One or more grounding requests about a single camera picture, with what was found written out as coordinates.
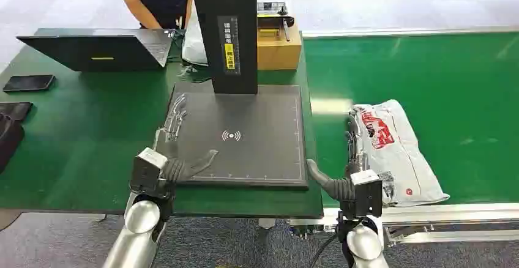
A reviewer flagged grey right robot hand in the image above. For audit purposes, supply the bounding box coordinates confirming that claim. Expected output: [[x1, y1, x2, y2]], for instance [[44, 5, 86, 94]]
[[306, 110, 370, 202]]

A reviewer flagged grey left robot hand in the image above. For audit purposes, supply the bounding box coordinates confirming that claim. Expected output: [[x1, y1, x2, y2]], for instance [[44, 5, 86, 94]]
[[153, 92, 219, 184]]

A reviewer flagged grey parcel bag red print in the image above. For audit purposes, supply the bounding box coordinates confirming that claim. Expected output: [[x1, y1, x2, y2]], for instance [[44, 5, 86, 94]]
[[350, 99, 451, 208]]

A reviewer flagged white plastic bag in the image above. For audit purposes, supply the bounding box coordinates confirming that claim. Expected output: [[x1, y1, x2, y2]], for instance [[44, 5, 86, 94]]
[[181, 1, 209, 67]]

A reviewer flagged green conveyor belt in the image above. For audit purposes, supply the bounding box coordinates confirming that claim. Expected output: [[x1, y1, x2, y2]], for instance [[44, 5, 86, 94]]
[[303, 31, 519, 209]]

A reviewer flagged black laptop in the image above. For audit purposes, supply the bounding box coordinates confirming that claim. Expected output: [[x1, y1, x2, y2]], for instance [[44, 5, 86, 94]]
[[16, 28, 176, 73]]

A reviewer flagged brown cardboard box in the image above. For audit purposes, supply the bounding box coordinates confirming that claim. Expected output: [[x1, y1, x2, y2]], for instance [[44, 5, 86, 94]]
[[256, 23, 304, 72]]

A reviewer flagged black scanner column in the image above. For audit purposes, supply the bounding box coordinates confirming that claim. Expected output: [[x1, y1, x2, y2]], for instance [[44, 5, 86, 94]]
[[189, 0, 259, 95]]

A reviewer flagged black smartphone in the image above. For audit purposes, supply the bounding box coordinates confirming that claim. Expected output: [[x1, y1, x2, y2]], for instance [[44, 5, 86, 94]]
[[2, 73, 57, 94]]

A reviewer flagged black pouch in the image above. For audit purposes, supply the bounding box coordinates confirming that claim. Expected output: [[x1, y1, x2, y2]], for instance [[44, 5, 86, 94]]
[[0, 101, 34, 174]]

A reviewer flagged black device on box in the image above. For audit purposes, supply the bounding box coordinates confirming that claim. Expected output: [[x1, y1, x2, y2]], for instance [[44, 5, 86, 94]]
[[256, 1, 296, 30]]

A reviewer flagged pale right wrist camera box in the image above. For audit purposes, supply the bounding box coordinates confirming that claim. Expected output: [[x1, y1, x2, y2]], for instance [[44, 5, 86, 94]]
[[340, 169, 384, 220]]

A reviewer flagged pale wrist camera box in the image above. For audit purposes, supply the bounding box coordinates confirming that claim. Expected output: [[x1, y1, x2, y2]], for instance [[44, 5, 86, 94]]
[[340, 169, 384, 220], [129, 147, 169, 199]]

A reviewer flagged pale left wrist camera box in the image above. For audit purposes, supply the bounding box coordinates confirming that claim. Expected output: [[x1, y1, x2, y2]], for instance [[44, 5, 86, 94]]
[[129, 147, 169, 199]]

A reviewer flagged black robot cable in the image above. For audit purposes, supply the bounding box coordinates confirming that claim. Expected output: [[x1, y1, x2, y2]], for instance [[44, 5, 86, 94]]
[[308, 233, 339, 268]]

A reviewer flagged black scanner base plate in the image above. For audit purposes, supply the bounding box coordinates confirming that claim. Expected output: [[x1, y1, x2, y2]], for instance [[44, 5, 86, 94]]
[[155, 81, 310, 190]]

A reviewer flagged silver conveyor frame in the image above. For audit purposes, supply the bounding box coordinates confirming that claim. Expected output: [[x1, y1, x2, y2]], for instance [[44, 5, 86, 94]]
[[288, 25, 519, 246]]

